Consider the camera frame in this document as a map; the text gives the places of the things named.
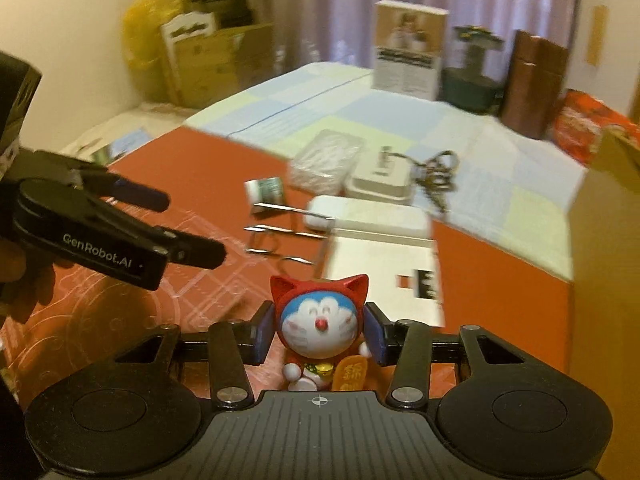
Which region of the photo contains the white box with picture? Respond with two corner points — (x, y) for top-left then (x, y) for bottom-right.
(371, 0), (450, 102)

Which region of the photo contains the small white tray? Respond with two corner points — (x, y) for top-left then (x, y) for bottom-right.
(346, 152), (417, 204)

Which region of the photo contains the purple curtain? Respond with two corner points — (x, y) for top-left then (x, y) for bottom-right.
(239, 0), (582, 92)

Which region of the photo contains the white scalloped cardboard box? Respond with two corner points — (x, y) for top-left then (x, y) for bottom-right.
(159, 10), (219, 107)

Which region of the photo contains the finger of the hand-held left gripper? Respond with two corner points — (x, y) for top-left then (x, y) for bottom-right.
(75, 165), (171, 213)
(155, 228), (226, 269)

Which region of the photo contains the red patterned mat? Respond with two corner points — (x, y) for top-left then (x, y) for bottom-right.
(0, 126), (577, 411)

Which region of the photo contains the person's left hand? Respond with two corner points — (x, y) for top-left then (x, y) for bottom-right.
(0, 241), (57, 324)

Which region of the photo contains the yellow wall strip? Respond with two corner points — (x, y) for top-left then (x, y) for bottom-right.
(586, 4), (609, 67)

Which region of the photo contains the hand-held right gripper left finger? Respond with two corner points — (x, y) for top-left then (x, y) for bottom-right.
(115, 301), (275, 409)

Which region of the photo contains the thin metal tool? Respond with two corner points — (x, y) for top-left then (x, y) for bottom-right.
(251, 201), (337, 222)

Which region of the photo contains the pastel patchwork blanket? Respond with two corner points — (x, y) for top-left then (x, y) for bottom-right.
(181, 61), (590, 282)

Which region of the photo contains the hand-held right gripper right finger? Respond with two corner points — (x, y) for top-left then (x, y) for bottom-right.
(364, 301), (526, 409)

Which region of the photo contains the white plastic case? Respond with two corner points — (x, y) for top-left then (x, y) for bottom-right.
(306, 194), (432, 241)

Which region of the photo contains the blue booklet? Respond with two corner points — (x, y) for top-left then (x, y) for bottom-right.
(106, 129), (152, 160)

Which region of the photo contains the brown cylinder canister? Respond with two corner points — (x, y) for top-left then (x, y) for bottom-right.
(500, 29), (570, 140)

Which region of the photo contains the red snack bag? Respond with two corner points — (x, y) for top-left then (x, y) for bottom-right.
(549, 89), (640, 165)

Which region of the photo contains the brown cardboard carton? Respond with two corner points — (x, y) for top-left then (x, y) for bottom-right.
(175, 22), (274, 109)

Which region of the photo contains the red blue cat figurine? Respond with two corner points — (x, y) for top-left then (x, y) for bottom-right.
(270, 274), (373, 393)

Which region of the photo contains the clear plastic swab box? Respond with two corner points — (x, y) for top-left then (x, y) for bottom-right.
(289, 129), (365, 195)

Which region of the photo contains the yellow plastic bag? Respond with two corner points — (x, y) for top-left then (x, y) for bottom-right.
(121, 0), (187, 107)

